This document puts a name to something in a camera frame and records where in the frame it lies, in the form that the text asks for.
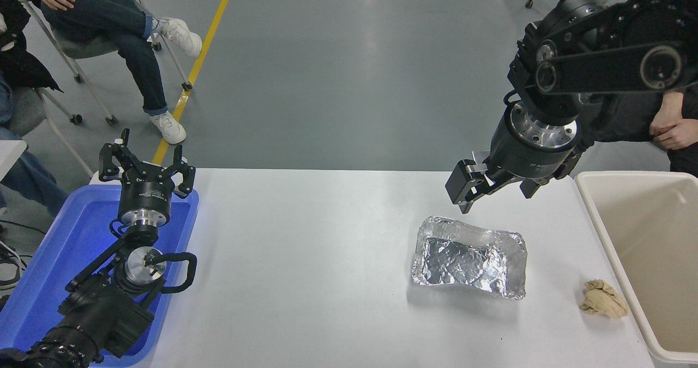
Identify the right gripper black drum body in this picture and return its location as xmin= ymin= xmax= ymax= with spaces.
xmin=485 ymin=117 xmax=576 ymax=183

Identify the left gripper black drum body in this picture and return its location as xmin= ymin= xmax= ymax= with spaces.
xmin=119 ymin=164 xmax=175 ymax=216

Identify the silver foil tray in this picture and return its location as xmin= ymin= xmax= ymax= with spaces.
xmin=411 ymin=216 xmax=528 ymax=301

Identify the grey chair with white legs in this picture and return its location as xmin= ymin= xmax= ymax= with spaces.
xmin=8 ymin=87 xmax=96 ymax=178
xmin=19 ymin=0 xmax=194 ymax=126

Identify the blue plastic tray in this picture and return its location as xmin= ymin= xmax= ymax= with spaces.
xmin=0 ymin=184 xmax=200 ymax=367

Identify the white side table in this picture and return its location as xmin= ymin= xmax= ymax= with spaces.
xmin=0 ymin=139 xmax=28 ymax=180

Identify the seated person with clasped hands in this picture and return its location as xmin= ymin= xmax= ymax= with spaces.
xmin=555 ymin=82 xmax=698 ymax=178

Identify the large pale bin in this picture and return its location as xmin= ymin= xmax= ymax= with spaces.
xmin=575 ymin=171 xmax=698 ymax=364

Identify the crumpled tan paper ball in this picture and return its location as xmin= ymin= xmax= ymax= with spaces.
xmin=579 ymin=279 xmax=629 ymax=319

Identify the person beside white side table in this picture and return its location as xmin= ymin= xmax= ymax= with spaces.
xmin=0 ymin=0 xmax=69 ymax=219

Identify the seated person with white shoes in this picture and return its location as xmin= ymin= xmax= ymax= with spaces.
xmin=11 ymin=0 xmax=203 ymax=145

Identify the white floor object with cables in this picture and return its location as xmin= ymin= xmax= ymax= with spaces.
xmin=0 ymin=240 xmax=25 ymax=291

